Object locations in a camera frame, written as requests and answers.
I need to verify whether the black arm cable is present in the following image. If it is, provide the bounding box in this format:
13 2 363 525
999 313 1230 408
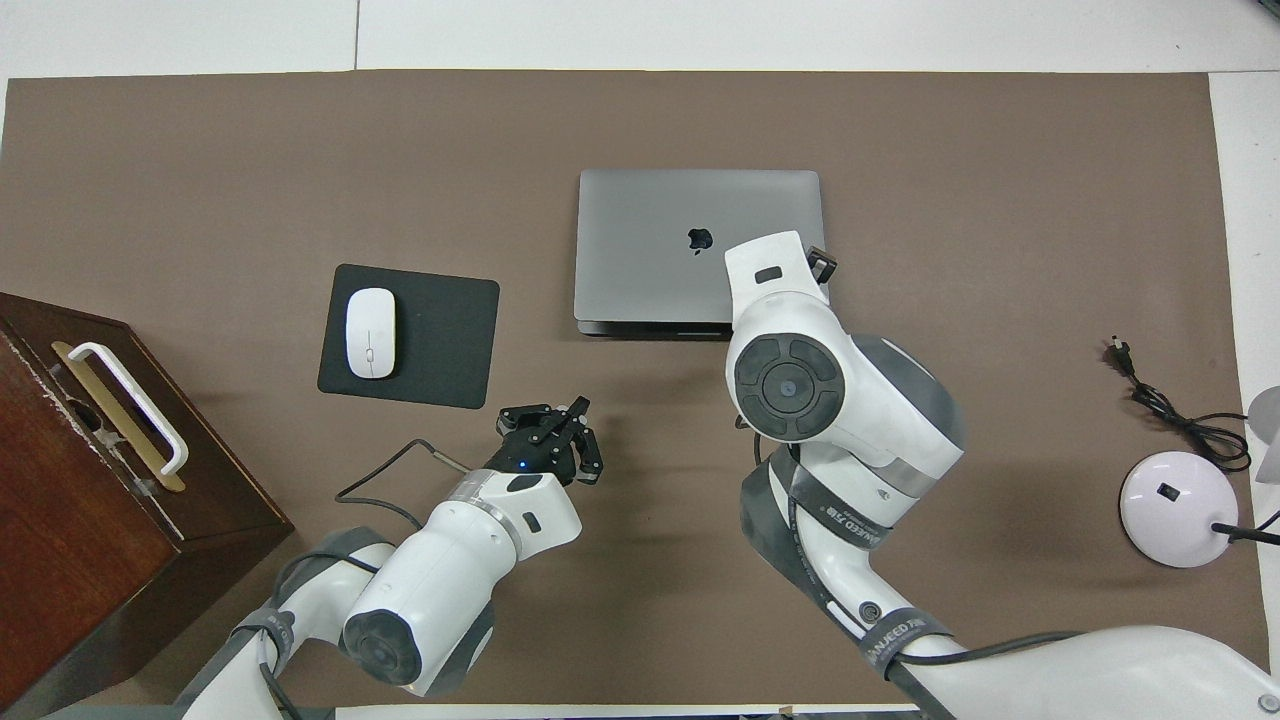
785 455 1086 669
335 438 473 531

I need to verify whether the brown table mat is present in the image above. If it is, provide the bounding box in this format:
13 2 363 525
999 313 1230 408
0 69 1273 709

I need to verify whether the dark wooden box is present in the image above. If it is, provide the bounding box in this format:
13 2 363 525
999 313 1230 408
0 292 295 720

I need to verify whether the white computer mouse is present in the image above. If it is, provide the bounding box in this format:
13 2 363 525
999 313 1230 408
345 287 398 380

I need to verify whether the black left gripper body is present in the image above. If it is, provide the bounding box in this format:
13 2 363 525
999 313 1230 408
490 425 586 486

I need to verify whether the white desk lamp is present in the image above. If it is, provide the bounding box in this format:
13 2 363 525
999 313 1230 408
1119 387 1280 569

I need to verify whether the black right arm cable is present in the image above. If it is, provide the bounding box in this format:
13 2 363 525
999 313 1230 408
785 455 1086 669

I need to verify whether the silver laptop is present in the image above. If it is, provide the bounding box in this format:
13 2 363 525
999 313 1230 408
574 169 829 342

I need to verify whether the black mouse pad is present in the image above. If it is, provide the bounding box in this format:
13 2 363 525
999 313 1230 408
317 263 501 410

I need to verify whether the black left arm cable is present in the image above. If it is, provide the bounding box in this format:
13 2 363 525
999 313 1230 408
335 438 473 531

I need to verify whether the black lamp power cord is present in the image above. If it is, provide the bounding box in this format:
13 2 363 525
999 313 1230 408
1103 336 1254 474

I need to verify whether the white box handle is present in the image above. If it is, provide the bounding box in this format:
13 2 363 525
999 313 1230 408
66 341 190 477

